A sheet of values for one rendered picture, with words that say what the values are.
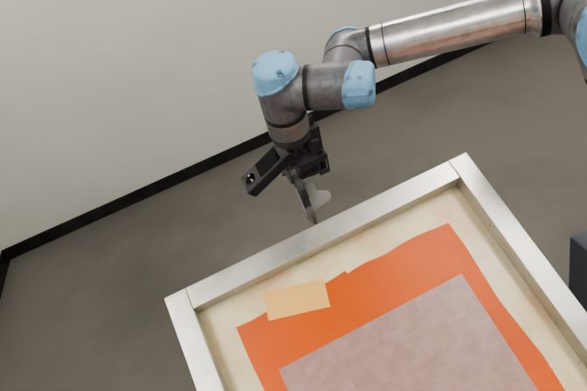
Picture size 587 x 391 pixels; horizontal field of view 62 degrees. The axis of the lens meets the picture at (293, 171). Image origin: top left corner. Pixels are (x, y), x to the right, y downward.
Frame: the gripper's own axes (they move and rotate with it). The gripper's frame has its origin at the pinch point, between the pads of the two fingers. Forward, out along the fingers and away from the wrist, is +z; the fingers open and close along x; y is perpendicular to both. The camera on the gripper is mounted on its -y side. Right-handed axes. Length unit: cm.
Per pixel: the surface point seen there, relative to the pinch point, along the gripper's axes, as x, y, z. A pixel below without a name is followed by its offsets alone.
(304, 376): -34.2, -13.8, -3.1
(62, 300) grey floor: 163, -148, 206
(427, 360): -40.4, 4.6, -1.5
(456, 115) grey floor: 163, 177, 206
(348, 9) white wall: 272, 144, 150
